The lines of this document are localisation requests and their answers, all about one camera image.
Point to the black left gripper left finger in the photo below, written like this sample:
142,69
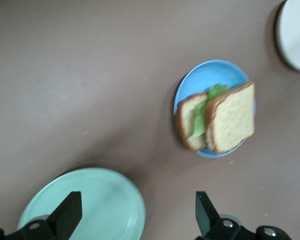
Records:
65,212

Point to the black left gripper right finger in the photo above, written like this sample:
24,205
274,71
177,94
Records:
205,212

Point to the green lettuce leaf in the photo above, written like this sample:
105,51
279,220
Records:
198,117

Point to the brown bread slice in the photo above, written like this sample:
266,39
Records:
233,117
186,117

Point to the mint green round plate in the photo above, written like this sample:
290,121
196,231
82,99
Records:
107,205

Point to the blue round plate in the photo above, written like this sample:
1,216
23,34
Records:
202,77

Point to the beige round plate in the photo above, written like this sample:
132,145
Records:
295,32

